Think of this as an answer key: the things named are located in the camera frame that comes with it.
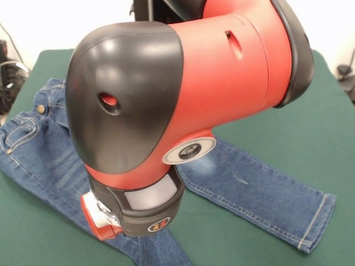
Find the blue denim jeans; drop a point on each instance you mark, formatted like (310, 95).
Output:
(263, 188)

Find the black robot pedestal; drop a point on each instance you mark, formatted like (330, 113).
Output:
(155, 11)

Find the dark green table cloth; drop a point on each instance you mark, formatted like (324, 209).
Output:
(319, 124)

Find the black wheeled chair base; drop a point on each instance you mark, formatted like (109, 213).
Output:
(344, 69)
(8, 80)

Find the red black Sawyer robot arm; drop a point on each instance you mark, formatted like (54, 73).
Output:
(194, 83)

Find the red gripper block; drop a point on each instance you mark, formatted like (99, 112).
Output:
(104, 232)

